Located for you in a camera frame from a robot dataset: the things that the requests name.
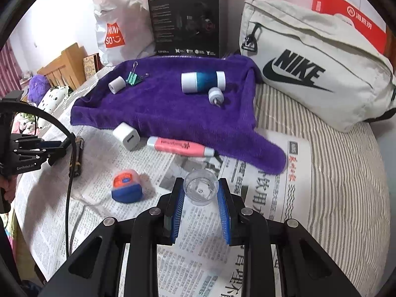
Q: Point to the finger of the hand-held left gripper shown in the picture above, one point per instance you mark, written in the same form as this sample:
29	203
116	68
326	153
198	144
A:
38	144
37	153

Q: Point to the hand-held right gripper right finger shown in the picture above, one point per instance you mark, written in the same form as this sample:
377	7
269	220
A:
224	216

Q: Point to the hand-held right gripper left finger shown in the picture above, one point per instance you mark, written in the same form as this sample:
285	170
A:
178	213

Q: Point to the clear plastic cap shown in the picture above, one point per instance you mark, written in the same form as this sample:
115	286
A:
201	188

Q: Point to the orange blue tape measure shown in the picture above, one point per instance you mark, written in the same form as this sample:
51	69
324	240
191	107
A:
126	188

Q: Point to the pink highlighter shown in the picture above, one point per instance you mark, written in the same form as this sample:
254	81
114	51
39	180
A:
179	147

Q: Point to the white usb charger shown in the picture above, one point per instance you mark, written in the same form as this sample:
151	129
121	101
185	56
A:
125	136

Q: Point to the green binder clip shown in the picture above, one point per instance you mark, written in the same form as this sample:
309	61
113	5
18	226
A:
133	79

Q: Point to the small white round head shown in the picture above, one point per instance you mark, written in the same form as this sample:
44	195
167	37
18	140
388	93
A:
216	94

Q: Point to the white and blue bottle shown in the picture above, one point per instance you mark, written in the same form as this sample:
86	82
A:
201	82

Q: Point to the person's left hand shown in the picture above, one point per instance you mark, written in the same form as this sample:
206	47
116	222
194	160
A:
7	188

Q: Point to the purple plush toy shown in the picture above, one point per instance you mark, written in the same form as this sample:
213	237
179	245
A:
38	88

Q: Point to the white spotted pillow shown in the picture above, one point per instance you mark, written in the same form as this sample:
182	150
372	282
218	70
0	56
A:
55	99

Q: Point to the red striped curtain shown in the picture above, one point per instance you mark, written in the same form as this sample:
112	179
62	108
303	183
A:
9	71

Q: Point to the newspaper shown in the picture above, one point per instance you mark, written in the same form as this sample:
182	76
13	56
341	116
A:
92	216

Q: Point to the patterned brown book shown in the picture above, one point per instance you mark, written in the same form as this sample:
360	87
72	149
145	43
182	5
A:
92	66

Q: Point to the purple towel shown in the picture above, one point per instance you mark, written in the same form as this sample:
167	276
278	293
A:
173	114

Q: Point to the grey waist bag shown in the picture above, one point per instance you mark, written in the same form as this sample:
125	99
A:
309	92

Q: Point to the white plastic shopping bag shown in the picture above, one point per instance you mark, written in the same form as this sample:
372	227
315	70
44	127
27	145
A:
123	12

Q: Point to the black headset box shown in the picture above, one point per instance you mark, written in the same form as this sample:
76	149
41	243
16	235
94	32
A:
182	21

